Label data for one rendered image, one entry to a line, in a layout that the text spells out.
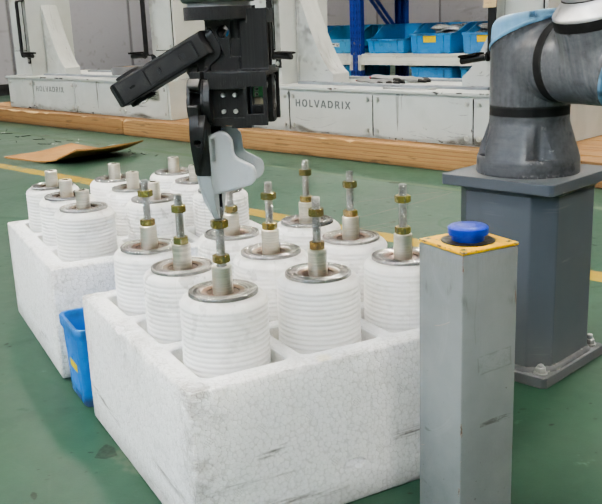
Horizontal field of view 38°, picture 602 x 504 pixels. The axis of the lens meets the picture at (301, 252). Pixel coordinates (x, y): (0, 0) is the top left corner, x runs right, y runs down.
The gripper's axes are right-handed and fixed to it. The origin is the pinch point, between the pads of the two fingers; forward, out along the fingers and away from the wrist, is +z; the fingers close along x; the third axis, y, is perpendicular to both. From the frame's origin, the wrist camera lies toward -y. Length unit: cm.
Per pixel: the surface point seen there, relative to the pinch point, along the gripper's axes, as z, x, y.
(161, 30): -15, 331, -110
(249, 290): 9.4, -0.1, 3.6
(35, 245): 17, 46, -44
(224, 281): 8.1, -1.1, 1.1
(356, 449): 28.2, 0.9, 14.6
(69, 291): 21, 33, -33
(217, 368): 16.5, -4.8, 0.8
